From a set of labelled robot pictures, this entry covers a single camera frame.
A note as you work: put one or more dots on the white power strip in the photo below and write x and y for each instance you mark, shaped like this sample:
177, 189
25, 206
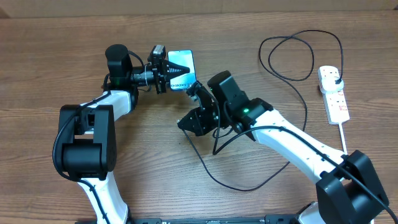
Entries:
335, 103

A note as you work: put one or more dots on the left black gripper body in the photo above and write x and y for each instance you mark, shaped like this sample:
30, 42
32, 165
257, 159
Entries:
158, 80

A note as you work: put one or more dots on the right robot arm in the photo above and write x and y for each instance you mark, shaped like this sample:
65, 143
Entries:
348, 188

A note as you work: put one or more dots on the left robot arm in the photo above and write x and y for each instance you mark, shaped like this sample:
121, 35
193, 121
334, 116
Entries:
85, 149

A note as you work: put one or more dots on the Samsung Galaxy smartphone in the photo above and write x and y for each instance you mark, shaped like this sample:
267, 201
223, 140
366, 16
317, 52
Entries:
185, 58

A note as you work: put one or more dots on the white charger plug adapter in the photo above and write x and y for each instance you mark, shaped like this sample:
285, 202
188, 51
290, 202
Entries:
330, 85

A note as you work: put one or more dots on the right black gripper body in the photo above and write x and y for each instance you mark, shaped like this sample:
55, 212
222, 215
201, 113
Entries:
211, 119

